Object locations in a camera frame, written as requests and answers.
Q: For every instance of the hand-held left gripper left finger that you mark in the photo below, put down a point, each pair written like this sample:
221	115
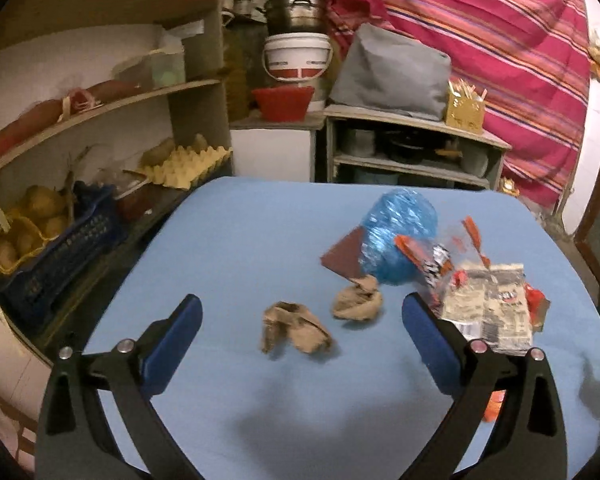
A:
175	342

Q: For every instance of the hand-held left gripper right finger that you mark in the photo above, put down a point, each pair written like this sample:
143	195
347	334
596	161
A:
430	345

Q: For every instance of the white snack wrapper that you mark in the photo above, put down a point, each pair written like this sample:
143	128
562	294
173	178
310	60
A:
490	305

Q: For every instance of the small brown paper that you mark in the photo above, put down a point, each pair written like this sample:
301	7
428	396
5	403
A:
355	304

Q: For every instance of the orange snack wrapper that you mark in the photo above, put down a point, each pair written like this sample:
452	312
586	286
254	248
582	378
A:
422	257

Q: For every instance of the small orange wrapper scrap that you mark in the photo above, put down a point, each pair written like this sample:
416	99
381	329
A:
495	406

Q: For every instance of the clear wrapper with orange strips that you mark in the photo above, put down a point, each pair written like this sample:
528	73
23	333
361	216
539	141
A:
467	240

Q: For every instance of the red foil wrapper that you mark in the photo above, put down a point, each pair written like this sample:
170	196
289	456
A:
537	306

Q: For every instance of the large brown paper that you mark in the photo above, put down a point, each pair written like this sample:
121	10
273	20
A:
295	327

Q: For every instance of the blue plastic bag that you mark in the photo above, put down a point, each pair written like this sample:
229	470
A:
400	225

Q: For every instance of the brown cardboard piece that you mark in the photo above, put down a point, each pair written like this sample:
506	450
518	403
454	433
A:
344	256

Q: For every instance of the blue tablecloth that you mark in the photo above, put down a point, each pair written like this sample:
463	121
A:
255	240

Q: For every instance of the blue plastic crate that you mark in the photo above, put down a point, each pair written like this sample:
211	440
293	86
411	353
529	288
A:
65	260

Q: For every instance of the yellow woven basket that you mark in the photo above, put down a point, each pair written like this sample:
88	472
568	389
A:
15	265

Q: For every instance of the yellow egg carton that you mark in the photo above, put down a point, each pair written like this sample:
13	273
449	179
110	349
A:
185	162

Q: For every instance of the pile of potatoes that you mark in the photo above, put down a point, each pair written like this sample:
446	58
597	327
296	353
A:
42	202

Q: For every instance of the black pan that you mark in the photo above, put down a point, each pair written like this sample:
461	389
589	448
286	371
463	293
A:
402	144

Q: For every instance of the white cabinet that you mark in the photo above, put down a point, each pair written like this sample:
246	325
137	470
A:
270	152

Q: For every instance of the small grey cabinet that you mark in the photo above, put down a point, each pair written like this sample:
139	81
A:
415	127

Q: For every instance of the yellow utensil holder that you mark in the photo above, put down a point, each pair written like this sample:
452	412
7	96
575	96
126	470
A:
462	111

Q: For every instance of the wooden shelf unit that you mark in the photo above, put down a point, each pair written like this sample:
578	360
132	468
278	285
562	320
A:
195	105

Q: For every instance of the red plastic bowl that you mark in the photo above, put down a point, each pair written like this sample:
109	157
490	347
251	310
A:
282	103

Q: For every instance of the red brown bundle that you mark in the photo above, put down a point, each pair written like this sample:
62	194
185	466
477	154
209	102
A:
25	121

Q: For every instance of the grey cloth cover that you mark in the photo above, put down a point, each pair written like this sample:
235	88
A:
390	77

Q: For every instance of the yellow oil bottle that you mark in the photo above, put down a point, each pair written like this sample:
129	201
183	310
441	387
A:
237	75

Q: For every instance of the clear plastic container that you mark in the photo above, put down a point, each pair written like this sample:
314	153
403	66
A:
167	64

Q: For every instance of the red striped curtain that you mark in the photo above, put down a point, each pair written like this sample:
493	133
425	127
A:
480	60

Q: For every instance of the white plastic bucket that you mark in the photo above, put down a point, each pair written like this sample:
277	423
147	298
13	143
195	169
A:
295	57

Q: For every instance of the metal cooking pot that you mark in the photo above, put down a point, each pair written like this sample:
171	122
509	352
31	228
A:
295	10

